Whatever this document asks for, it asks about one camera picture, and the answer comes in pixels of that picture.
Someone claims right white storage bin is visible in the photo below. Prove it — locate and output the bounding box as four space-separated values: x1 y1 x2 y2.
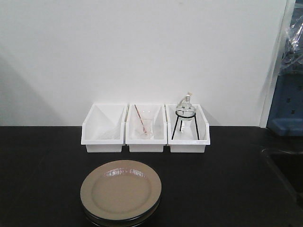
165 104 210 153

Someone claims clear glass beaker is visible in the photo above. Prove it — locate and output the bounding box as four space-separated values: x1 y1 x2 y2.
136 111 153 140

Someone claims black wire tripod stand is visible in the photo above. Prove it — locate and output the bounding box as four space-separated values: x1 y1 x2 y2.
171 111 200 140

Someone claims clear plastic wrap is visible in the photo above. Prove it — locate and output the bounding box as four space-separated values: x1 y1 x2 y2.
279 0 303 75

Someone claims black lab sink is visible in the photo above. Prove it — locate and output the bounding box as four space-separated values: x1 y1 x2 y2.
261 148 303 206

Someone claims beige round plate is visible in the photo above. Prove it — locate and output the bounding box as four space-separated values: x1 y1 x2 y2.
81 199 161 225
80 160 162 219

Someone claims red glass stirring rod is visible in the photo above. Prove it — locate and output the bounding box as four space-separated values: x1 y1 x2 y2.
134 104 148 136

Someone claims round glass flask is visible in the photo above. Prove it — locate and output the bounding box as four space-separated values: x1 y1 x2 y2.
176 93 196 121

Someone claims left white storage bin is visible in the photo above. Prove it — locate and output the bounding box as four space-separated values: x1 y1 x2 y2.
81 103 128 153

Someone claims white storage bin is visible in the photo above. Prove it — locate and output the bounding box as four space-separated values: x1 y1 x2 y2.
125 103 167 153
165 104 210 153
81 103 128 153

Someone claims middle white storage bin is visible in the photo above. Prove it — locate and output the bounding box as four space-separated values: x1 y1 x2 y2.
125 103 167 153

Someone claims blue pegboard drying rack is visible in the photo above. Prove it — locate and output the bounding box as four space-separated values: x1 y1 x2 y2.
267 73 303 137

